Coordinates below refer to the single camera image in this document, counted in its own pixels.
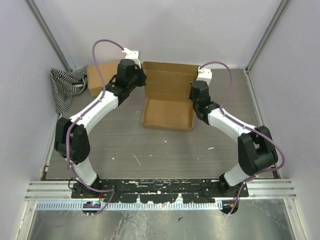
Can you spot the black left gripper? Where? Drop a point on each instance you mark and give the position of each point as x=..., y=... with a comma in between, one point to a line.
x=143, y=77

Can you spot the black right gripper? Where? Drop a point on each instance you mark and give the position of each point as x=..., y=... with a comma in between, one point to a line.
x=190, y=95

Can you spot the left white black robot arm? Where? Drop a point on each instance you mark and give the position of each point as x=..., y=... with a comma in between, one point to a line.
x=72, y=134

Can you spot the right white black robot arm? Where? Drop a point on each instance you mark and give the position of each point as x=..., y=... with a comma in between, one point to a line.
x=255, y=152

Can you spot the striped black white cloth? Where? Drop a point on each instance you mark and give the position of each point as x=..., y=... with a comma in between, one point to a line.
x=66, y=85

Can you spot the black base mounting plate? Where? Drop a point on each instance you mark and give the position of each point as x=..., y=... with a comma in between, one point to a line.
x=157, y=191

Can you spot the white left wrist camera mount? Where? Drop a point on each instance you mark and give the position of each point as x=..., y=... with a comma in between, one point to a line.
x=132, y=55

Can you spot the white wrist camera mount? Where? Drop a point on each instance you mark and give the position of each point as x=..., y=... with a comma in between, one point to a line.
x=132, y=55
x=204, y=74

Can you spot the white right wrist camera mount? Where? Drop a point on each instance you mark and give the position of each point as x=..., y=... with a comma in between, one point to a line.
x=204, y=74

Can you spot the left aluminium corner post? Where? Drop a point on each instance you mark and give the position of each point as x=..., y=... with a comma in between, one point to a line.
x=41, y=14

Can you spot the aluminium corner post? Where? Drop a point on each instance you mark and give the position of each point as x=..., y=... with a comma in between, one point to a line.
x=41, y=14
x=281, y=8

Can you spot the white slotted cable duct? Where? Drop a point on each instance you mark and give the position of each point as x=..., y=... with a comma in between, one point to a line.
x=95, y=205

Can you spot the right aluminium corner post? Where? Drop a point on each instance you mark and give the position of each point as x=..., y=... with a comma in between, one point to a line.
x=281, y=8

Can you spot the aluminium front rail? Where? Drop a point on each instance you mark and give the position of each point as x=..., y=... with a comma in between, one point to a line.
x=257, y=189

